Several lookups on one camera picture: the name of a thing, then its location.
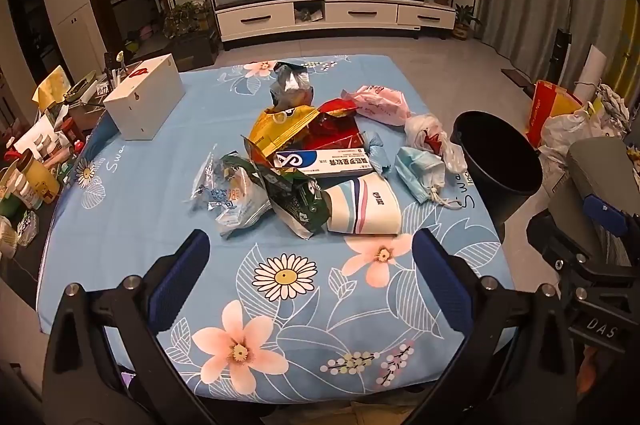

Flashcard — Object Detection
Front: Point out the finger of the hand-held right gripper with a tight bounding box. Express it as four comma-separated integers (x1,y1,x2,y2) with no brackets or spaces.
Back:
527,207,608,278
580,192,630,238

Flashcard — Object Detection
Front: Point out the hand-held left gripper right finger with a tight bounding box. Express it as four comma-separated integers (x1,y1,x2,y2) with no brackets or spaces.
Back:
400,227,592,425

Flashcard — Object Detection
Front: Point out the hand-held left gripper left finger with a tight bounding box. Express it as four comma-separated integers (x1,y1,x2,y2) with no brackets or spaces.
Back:
42,229,221,425

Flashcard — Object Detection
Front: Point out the black bin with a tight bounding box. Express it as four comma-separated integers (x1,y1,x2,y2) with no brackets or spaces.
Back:
450,111,544,241

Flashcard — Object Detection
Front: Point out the clear plastic wrapper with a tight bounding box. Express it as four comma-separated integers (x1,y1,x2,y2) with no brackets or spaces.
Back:
187,150,273,240

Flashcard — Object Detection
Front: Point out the white striped paper package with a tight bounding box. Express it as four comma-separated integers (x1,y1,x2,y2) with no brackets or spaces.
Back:
322,171,402,236

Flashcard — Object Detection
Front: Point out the blue face mask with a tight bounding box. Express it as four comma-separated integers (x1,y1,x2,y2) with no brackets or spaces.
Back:
395,146,466,210

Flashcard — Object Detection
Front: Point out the green snack bag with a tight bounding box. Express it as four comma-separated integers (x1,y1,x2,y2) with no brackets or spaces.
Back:
220,135,333,238

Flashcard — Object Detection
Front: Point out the white plastic bag red print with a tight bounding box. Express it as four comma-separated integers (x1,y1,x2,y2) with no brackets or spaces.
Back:
404,114,468,173

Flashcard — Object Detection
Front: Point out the light blue twisted wrapper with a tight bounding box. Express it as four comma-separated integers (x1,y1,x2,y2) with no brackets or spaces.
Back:
362,130,391,176

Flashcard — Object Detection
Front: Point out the blue white medicine box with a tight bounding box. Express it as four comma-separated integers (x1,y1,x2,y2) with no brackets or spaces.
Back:
272,146,373,180

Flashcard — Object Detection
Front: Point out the yellow snack bag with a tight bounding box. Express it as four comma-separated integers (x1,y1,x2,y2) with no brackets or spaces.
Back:
250,104,321,156

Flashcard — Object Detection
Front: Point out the red packet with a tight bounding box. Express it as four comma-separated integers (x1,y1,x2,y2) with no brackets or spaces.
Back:
310,99,368,150

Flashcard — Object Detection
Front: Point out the pink plastic bag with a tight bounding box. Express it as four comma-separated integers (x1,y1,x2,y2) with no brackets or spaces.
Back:
341,85,411,127

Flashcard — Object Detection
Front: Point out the silver foil bag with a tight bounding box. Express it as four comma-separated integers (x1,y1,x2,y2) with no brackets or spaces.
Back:
270,61,316,110

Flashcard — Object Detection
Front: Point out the grey sofa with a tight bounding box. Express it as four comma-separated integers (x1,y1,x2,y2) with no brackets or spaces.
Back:
564,137,633,256

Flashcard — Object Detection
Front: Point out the blue floral blanket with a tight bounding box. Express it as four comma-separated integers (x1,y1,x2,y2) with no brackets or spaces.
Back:
36,55,518,406

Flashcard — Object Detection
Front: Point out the white crumpled cloth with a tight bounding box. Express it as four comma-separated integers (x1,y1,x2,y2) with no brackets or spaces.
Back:
592,84,628,136

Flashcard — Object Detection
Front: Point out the red yellow shopping bag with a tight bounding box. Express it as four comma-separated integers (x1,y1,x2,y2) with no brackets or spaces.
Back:
526,80,586,148

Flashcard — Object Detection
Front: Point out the white paper roll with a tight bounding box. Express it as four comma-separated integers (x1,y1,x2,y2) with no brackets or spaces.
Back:
572,45,607,103

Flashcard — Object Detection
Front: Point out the yellow can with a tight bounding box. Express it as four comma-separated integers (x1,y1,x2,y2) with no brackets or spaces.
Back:
12,152,62,206

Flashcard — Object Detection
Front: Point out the black stick vacuum cleaner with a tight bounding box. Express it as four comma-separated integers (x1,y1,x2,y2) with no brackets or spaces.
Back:
550,0,578,88

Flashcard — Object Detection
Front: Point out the white box with red mark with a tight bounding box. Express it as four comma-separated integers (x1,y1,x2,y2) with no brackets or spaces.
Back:
102,53,187,142

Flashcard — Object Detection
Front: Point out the yellow paper bag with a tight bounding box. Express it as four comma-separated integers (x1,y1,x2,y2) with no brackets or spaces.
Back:
32,66,73,110

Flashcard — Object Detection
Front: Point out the small potted plant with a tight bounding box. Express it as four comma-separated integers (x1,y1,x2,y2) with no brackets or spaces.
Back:
452,4,481,40

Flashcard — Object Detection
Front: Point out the leafy potted plant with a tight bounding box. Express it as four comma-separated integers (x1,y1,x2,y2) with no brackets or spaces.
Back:
162,0,215,38

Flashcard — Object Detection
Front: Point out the white television cabinet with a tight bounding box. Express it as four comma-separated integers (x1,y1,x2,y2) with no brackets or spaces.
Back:
215,0,457,43

